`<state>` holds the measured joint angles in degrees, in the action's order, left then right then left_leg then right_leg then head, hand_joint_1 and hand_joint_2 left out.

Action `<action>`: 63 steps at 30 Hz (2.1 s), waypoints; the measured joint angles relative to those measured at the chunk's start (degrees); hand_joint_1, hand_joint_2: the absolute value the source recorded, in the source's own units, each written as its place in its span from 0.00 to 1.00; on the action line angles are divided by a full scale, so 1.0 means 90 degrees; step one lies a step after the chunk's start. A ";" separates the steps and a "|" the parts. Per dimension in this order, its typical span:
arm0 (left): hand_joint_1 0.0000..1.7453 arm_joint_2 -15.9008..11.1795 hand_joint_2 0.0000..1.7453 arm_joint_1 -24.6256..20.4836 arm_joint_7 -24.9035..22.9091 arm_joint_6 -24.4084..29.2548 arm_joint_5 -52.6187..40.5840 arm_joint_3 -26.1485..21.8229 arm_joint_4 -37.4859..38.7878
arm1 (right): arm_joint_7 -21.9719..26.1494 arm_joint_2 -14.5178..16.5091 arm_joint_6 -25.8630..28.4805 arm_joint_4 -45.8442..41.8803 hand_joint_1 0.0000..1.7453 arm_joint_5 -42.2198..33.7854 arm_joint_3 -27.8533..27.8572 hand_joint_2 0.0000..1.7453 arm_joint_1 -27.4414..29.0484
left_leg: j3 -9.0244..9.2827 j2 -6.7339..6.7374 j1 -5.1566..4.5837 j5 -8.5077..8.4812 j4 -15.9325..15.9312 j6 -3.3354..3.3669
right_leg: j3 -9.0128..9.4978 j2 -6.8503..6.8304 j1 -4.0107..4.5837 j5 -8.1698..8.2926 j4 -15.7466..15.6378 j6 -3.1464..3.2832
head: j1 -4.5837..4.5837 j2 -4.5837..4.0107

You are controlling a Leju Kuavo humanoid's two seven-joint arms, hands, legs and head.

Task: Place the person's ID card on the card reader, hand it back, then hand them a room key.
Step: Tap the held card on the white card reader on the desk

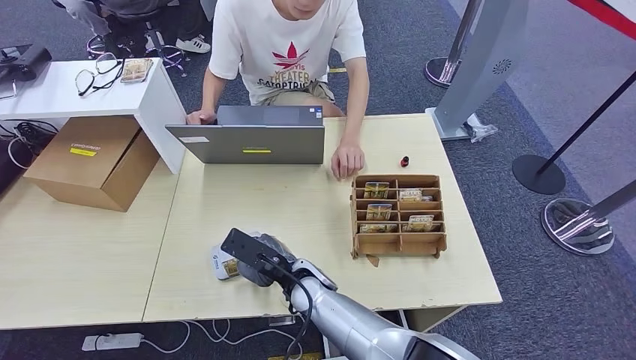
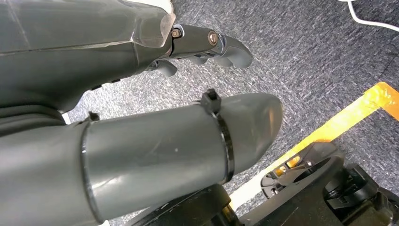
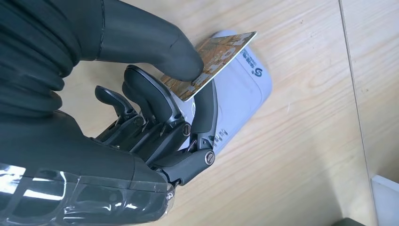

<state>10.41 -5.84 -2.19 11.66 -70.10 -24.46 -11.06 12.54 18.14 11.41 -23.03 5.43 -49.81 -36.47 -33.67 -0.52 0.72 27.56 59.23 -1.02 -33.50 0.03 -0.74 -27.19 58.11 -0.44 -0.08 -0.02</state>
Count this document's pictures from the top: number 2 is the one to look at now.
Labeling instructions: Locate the black cable tie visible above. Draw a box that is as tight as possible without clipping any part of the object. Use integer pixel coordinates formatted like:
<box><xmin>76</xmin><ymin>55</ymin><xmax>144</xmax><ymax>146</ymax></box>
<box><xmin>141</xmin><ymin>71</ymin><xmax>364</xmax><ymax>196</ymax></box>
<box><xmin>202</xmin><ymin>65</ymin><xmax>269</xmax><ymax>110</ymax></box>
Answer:
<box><xmin>199</xmin><ymin>89</ymin><xmax>235</xmax><ymax>185</ymax></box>
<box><xmin>80</xmin><ymin>111</ymin><xmax>104</xmax><ymax>225</ymax></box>

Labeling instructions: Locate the yellow floor tape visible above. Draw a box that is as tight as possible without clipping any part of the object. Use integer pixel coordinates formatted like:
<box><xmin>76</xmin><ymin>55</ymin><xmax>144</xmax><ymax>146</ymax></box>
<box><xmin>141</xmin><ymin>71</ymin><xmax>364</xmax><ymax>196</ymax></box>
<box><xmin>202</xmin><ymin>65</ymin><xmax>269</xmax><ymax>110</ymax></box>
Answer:
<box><xmin>229</xmin><ymin>81</ymin><xmax>399</xmax><ymax>210</ymax></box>

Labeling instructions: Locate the white cable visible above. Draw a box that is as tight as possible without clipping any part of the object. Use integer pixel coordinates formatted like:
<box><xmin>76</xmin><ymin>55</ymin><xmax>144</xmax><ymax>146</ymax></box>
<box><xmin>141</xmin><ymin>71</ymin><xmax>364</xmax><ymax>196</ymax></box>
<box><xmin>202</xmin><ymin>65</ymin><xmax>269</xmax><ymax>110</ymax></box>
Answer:
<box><xmin>338</xmin><ymin>0</ymin><xmax>399</xmax><ymax>32</ymax></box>

